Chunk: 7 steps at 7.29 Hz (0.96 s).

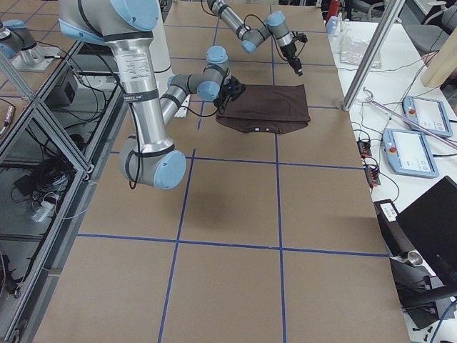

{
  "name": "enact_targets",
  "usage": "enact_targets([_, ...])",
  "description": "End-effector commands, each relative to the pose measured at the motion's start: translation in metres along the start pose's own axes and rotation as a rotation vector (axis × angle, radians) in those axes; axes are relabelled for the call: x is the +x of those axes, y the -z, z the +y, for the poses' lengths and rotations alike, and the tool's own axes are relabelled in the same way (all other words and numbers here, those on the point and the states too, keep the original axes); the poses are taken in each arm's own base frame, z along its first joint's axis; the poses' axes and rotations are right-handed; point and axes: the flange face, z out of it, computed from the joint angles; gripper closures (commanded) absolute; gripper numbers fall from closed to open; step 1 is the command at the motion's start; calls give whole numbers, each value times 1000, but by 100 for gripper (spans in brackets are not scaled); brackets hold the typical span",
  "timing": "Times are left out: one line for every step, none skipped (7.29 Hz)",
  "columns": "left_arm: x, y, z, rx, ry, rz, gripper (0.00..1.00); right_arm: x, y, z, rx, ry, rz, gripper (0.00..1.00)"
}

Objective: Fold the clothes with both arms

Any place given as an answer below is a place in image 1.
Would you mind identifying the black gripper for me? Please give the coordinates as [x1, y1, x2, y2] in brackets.
[283, 44, 303, 76]
[214, 79, 246, 111]

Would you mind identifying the dark brown t-shirt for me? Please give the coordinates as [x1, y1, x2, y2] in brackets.
[216, 84, 311, 134]

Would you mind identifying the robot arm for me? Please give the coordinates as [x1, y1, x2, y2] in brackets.
[59, 1, 246, 189]
[200, 1, 308, 76]

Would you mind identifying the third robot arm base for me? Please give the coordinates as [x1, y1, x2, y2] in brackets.
[1, 19, 61, 72]

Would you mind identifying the clear plastic bag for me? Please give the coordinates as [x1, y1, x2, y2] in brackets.
[340, 36, 371, 66]

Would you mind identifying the red cylinder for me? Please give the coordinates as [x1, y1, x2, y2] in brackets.
[328, 0, 341, 17]

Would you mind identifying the black power strip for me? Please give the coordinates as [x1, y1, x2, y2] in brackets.
[356, 139, 381, 189]

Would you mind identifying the near blue teach pendant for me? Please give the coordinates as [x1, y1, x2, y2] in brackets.
[382, 129, 439, 179]

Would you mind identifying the blue teach pendant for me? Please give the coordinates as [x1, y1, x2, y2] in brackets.
[382, 129, 439, 179]
[403, 96, 453, 138]

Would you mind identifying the far blue teach pendant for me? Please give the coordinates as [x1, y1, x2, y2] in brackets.
[403, 96, 453, 138]

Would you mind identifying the reacher grabber stick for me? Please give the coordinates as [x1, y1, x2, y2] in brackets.
[363, 87, 457, 150]

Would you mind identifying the black laptop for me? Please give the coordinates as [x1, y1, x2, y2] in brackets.
[396, 176, 456, 284]

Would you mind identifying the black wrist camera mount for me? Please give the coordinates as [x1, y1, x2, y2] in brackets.
[293, 31, 308, 44]

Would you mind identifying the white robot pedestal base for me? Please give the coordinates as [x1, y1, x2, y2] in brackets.
[174, 95, 191, 119]

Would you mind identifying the black braided left cable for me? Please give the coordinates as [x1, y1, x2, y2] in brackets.
[237, 13, 308, 60]

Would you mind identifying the aluminium frame post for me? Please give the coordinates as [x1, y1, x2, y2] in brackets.
[341, 0, 406, 111]

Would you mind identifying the wooden post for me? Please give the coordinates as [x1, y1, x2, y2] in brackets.
[421, 29, 456, 87]

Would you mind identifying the aluminium frame rail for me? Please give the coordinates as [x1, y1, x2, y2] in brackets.
[1, 42, 126, 342]

